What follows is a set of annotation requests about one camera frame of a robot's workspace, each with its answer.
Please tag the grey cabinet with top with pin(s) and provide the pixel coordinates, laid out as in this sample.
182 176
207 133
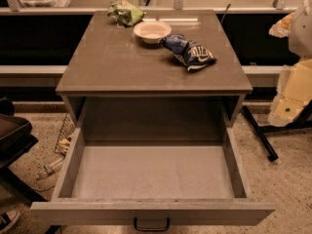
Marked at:
124 89

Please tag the white bowl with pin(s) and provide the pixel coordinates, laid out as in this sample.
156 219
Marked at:
151 32

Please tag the black and white sneaker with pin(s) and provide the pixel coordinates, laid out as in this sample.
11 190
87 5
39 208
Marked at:
8 220

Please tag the black bar on floor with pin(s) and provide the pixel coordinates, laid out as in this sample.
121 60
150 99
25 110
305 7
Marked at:
272 155

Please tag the black drawer handle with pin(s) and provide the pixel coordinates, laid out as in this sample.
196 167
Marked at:
146 228

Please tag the open grey top drawer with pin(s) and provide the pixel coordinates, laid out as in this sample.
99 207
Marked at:
191 184

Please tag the wire basket on floor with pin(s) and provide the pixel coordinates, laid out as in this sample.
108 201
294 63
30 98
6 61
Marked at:
65 135

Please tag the blue chip bag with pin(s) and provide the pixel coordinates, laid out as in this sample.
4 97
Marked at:
191 54

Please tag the clear plastic bottle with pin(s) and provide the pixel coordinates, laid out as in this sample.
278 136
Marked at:
50 169

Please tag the green chip bag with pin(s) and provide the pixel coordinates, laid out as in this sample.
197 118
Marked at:
125 13

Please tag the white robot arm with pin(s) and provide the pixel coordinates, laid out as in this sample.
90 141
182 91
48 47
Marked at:
300 38

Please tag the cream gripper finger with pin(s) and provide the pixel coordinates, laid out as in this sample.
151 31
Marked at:
282 27
294 92

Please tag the black chair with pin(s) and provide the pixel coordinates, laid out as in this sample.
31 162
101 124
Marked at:
15 140

